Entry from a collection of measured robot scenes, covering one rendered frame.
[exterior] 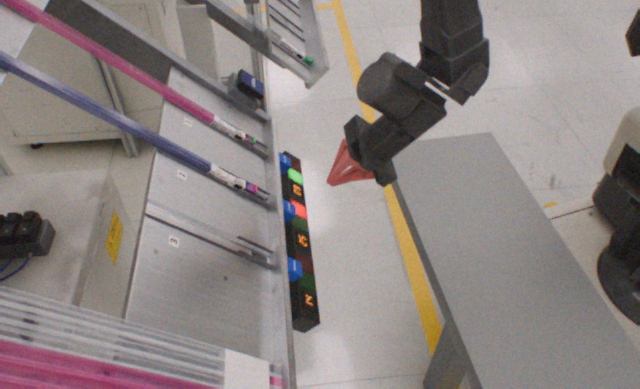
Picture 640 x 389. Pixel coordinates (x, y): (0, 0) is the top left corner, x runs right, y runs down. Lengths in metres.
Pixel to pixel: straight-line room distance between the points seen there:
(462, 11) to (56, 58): 1.45
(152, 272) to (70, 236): 0.39
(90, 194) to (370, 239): 0.93
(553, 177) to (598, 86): 0.67
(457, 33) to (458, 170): 0.44
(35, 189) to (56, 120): 0.98
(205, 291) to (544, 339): 0.50
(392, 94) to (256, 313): 0.32
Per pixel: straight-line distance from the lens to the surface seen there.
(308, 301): 0.73
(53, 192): 1.02
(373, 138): 0.68
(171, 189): 0.65
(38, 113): 2.00
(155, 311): 0.55
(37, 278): 0.91
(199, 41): 1.12
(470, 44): 0.65
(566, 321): 0.87
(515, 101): 2.31
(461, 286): 0.85
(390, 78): 0.60
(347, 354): 1.42
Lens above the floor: 1.29
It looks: 45 degrees down
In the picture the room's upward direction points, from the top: straight up
